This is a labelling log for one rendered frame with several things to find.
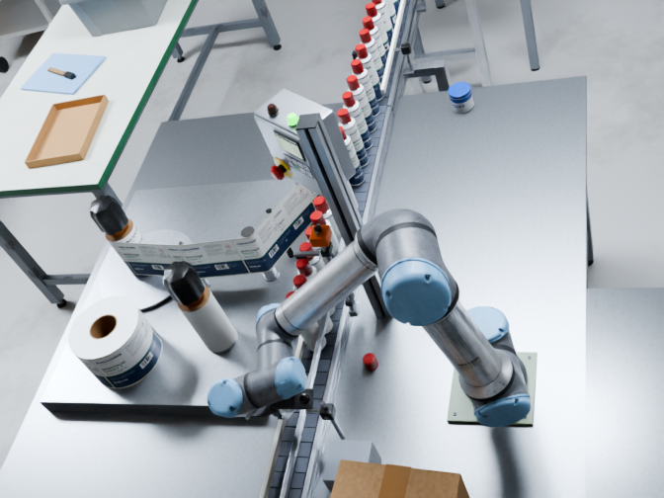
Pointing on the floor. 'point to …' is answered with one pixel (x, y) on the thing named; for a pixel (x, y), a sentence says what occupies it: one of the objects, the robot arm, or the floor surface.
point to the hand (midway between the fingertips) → (297, 399)
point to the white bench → (118, 100)
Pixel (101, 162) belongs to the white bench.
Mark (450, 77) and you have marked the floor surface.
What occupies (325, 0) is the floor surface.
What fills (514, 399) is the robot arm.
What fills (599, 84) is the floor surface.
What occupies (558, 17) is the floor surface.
